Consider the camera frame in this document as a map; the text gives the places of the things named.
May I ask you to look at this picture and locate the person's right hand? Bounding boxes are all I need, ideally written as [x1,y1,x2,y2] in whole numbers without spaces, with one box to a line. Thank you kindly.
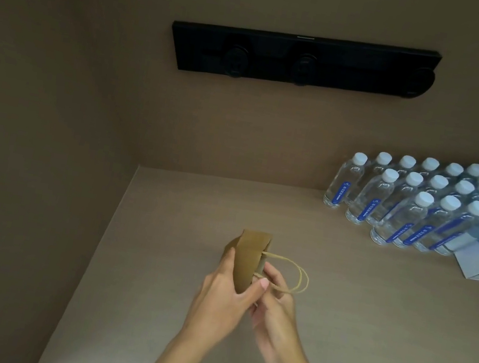
[242,260,316,363]

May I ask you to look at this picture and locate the round black socket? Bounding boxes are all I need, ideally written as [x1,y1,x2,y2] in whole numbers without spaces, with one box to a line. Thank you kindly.
[289,51,320,88]
[404,65,437,103]
[219,36,251,81]

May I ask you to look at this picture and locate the person's left forearm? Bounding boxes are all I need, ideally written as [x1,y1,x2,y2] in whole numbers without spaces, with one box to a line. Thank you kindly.
[135,323,215,363]

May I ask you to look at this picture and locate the small brown paper bag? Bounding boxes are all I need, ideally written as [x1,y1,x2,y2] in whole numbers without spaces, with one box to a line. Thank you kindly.
[216,226,317,308]

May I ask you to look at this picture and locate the black wall socket panel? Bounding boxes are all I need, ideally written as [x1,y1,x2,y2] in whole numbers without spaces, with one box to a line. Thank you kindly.
[165,7,444,113]

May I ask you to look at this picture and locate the person's left hand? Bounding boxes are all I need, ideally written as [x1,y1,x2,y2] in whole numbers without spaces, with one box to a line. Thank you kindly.
[178,242,274,357]

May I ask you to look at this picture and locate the group of clear water bottles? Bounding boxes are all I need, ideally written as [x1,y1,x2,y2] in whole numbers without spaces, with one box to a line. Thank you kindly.
[317,140,479,264]

